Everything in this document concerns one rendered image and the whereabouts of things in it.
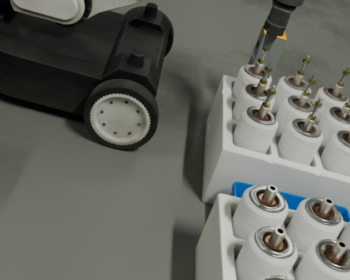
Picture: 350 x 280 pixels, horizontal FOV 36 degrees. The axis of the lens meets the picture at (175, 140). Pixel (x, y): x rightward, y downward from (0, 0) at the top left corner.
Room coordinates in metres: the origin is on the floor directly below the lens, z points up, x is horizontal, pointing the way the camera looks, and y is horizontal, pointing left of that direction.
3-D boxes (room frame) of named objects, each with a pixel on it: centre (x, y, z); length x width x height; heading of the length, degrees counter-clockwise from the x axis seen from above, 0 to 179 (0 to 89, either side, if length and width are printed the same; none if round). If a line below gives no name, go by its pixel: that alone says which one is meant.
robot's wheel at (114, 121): (1.22, 0.16, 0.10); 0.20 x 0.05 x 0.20; 96
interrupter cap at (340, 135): (1.21, -0.42, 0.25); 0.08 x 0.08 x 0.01
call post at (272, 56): (1.59, -0.18, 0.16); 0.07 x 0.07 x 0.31; 6
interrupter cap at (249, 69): (1.42, -0.16, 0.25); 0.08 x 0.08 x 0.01
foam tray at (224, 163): (1.31, -0.29, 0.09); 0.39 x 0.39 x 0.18; 6
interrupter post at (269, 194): (0.87, -0.21, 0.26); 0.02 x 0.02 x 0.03
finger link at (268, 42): (1.39, -0.16, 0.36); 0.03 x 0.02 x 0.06; 82
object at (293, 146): (1.19, -0.30, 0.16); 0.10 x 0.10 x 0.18
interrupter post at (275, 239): (0.75, -0.23, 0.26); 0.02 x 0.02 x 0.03
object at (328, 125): (1.32, -0.41, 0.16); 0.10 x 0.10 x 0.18
